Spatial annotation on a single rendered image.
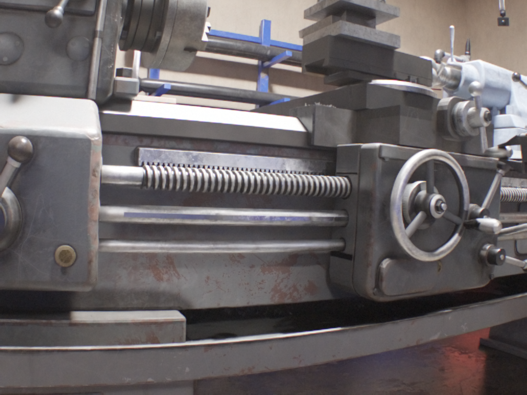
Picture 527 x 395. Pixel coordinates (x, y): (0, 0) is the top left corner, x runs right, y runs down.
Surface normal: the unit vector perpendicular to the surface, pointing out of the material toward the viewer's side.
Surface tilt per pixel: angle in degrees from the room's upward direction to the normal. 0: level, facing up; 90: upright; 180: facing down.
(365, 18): 90
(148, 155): 90
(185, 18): 107
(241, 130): 90
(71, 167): 90
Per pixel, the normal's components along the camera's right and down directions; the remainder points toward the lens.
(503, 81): 0.44, -0.06
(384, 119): -0.90, -0.05
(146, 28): 0.31, 0.62
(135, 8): 0.41, 0.21
